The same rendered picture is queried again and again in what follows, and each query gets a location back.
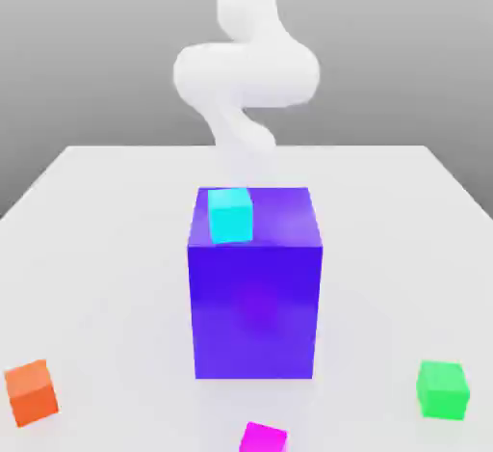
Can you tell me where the small cyan cube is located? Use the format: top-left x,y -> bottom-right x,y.
207,187 -> 254,246

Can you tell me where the small magenta cube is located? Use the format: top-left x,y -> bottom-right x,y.
238,421 -> 289,452

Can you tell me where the small green cube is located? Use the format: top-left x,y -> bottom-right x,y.
415,359 -> 472,421

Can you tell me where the small orange cube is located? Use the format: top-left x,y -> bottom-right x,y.
3,359 -> 61,429

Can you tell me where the large purple box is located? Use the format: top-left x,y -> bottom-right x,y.
187,186 -> 324,381

